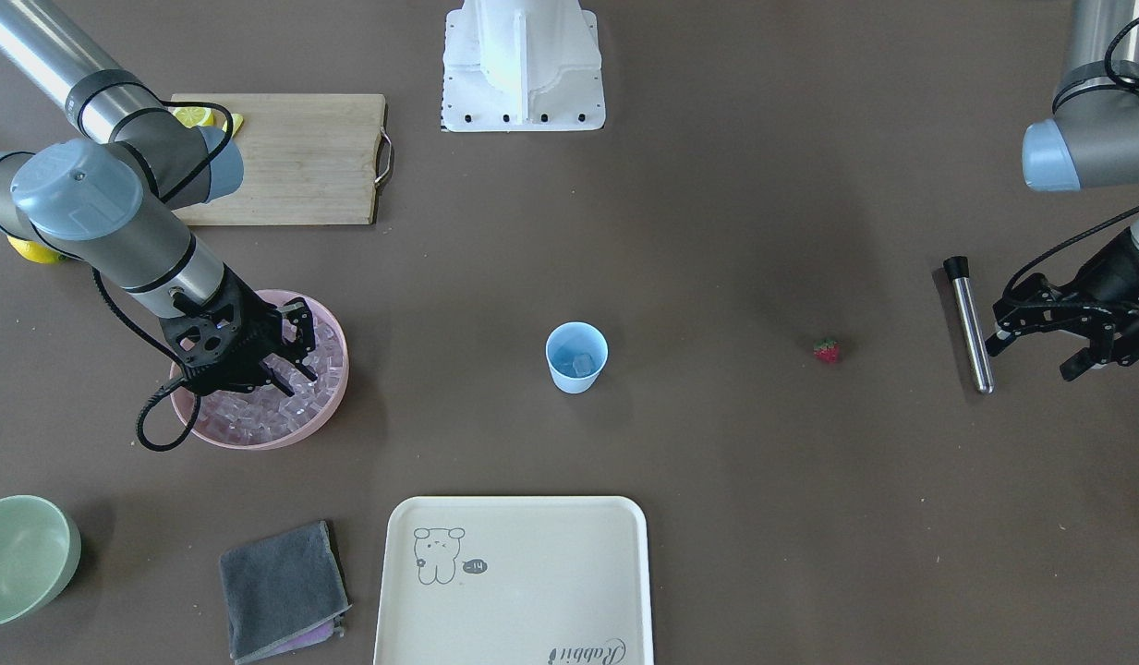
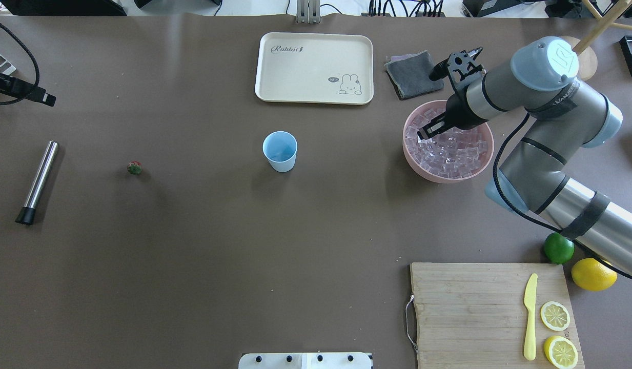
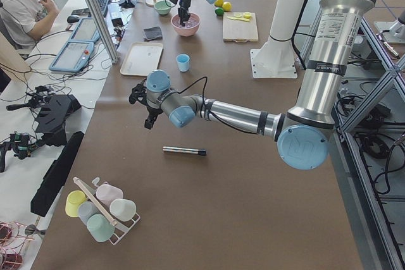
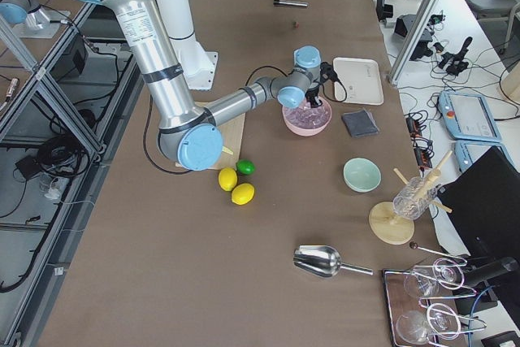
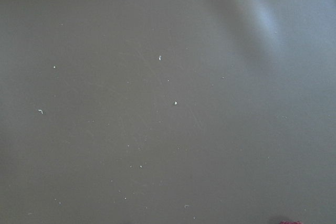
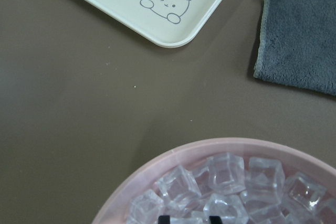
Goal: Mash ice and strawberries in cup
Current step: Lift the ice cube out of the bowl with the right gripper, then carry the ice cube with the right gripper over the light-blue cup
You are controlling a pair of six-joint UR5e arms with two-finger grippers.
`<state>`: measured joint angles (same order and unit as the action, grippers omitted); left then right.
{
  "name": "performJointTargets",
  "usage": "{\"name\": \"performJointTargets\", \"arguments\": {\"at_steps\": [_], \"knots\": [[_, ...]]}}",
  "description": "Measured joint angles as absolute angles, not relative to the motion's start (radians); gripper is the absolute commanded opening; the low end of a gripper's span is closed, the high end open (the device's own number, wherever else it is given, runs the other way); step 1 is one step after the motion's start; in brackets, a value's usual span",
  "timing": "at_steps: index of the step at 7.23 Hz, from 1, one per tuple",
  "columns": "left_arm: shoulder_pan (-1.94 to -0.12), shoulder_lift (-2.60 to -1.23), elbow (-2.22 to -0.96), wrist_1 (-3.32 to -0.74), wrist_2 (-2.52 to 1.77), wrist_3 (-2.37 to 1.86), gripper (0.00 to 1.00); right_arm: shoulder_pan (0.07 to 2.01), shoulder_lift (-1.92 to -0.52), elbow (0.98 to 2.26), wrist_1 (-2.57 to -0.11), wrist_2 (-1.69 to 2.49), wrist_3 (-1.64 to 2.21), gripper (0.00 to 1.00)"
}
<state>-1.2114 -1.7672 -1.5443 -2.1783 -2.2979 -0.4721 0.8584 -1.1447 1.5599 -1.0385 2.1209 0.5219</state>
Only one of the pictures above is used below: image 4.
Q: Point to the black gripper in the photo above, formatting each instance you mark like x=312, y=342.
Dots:
x=313, y=96

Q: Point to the steel muddler black tip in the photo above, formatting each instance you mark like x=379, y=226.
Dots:
x=290, y=3

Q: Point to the pink bowl of ice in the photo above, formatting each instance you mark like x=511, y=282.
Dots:
x=306, y=120

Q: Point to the steel ice scoop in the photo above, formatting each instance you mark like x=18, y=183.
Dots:
x=324, y=261

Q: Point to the grey folded cloth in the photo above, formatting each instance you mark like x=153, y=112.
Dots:
x=360, y=123

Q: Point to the cream rabbit tray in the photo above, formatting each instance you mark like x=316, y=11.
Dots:
x=360, y=81

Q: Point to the mint green bowl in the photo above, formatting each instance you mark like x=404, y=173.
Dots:
x=361, y=175

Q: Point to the wooden cutting board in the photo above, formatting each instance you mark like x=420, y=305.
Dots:
x=233, y=135

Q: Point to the green lime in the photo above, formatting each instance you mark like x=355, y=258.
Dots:
x=245, y=167

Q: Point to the yellow plastic knife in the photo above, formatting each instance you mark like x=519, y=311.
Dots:
x=227, y=150

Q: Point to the yellow lemon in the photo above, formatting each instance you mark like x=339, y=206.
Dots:
x=227, y=179
x=243, y=194

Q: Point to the clear glass mug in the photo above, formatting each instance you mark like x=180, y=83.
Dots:
x=411, y=202

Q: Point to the blue teach pendant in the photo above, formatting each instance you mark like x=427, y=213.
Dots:
x=467, y=151
x=468, y=117

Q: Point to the wine glass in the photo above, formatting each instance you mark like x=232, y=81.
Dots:
x=425, y=280
x=438, y=324

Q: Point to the black framed glass rack tray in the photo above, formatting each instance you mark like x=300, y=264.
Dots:
x=399, y=301

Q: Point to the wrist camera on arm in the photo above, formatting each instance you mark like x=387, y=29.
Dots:
x=327, y=73

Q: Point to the aluminium frame post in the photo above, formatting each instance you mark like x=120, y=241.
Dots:
x=422, y=16

